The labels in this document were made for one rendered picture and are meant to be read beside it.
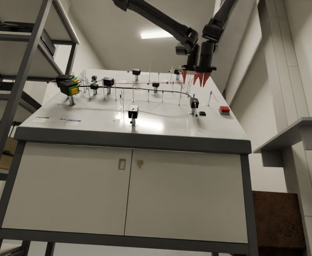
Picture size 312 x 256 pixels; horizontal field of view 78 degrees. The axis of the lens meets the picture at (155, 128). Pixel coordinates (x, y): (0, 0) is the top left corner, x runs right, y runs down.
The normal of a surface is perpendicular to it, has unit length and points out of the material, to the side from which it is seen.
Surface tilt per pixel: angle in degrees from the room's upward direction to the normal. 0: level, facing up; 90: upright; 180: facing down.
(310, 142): 90
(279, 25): 90
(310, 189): 90
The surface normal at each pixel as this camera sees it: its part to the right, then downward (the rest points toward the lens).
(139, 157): 0.01, -0.33
